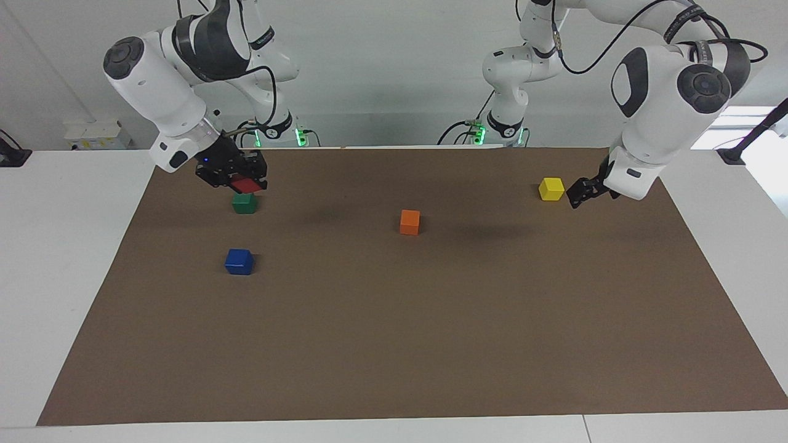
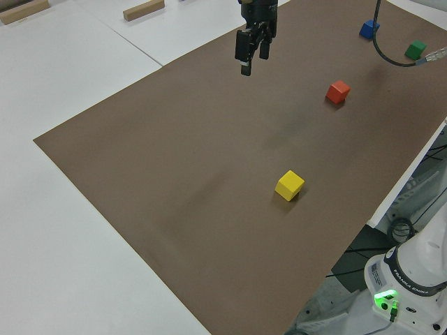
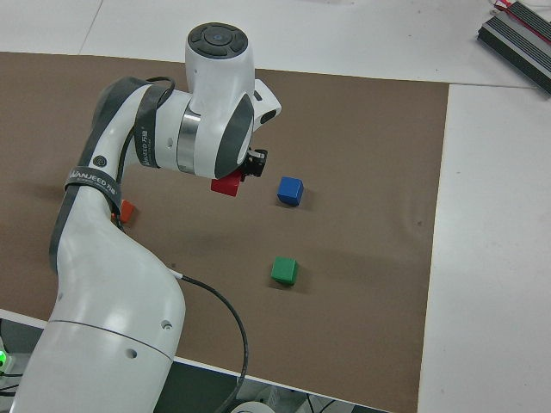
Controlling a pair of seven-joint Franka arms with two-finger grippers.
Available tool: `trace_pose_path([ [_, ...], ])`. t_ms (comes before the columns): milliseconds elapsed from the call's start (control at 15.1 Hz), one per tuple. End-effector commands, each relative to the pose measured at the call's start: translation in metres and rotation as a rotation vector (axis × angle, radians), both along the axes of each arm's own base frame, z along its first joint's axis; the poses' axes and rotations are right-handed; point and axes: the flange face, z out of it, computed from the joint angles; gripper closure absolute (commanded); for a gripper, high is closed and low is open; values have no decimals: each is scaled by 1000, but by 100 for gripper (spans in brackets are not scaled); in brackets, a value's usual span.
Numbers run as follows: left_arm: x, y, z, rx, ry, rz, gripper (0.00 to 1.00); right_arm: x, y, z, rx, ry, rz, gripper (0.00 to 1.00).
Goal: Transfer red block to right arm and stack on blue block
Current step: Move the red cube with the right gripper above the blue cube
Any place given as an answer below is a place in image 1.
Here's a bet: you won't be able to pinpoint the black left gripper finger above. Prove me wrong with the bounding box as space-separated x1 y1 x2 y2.
566 177 601 210

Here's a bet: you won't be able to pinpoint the blue wooden block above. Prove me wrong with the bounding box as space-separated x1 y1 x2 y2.
224 249 254 276

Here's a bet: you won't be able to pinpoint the white background box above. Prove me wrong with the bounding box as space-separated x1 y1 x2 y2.
63 119 133 151

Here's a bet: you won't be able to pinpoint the black angled stand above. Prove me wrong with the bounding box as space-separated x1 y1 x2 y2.
717 98 788 166

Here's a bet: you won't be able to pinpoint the brown paper mat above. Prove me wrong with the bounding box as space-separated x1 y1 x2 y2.
36 148 788 426

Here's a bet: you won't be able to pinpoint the black table clamp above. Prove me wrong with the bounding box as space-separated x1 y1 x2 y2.
0 129 33 168

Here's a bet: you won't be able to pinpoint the black right base cables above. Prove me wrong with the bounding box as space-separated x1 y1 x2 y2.
234 120 260 148

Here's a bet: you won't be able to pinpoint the black base cables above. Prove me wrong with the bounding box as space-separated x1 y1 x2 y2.
234 120 260 148
437 92 494 147

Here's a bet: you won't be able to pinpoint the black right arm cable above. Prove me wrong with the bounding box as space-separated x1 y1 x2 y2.
176 0 278 138

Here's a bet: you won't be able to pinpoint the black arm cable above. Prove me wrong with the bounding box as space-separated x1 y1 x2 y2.
551 0 769 76
176 0 278 138

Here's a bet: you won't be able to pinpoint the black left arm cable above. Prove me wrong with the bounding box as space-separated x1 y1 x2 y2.
551 0 769 76

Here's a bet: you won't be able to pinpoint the black left base cables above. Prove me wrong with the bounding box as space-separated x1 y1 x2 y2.
437 92 494 147

